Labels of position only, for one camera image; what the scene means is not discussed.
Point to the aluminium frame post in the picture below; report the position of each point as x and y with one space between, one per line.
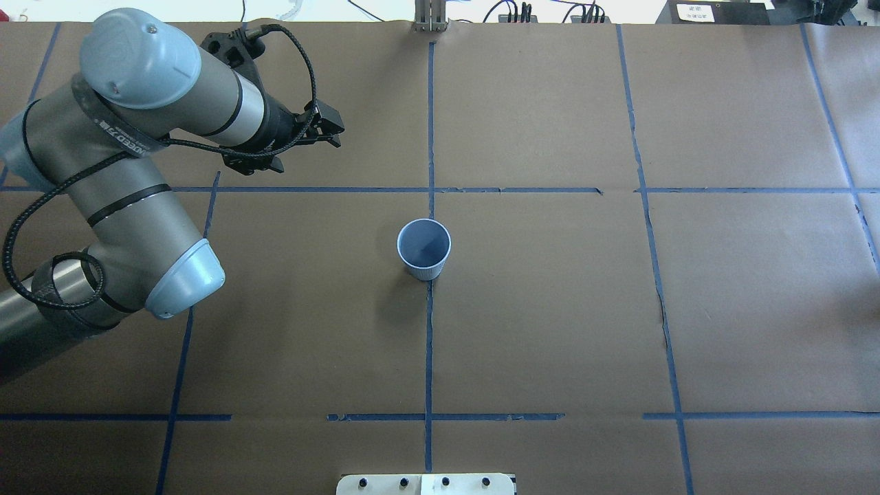
430 16

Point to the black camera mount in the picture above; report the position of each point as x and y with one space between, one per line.
237 49

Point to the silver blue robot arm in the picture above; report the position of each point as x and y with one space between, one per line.
142 87

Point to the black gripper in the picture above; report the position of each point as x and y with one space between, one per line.
278 125

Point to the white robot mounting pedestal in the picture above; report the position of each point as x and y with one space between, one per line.
428 483

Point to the blue ribbed paper cup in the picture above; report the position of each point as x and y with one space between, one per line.
424 246

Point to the black power adapter box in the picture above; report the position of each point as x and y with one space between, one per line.
713 12

